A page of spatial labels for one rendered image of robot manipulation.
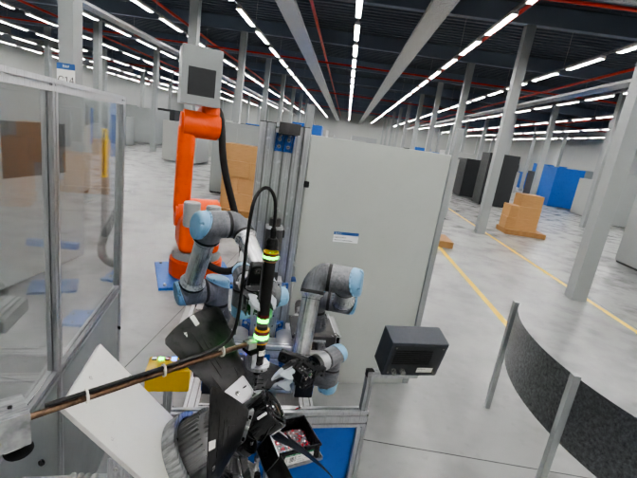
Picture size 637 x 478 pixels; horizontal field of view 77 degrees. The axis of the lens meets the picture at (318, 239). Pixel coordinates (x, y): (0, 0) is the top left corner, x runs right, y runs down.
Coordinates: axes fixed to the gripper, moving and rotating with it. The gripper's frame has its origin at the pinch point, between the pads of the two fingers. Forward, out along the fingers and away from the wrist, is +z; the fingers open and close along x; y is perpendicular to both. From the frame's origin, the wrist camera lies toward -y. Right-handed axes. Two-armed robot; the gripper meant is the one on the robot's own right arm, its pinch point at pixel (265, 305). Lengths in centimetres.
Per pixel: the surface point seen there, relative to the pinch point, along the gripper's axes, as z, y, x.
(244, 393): 3.6, 25.6, 4.6
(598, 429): 1, 73, -179
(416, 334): -23, 26, -75
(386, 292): -157, 65, -148
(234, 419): 22.7, 18.5, 11.3
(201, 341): -2.3, 11.6, 16.9
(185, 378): -36, 46, 17
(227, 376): 2.0, 20.5, 9.6
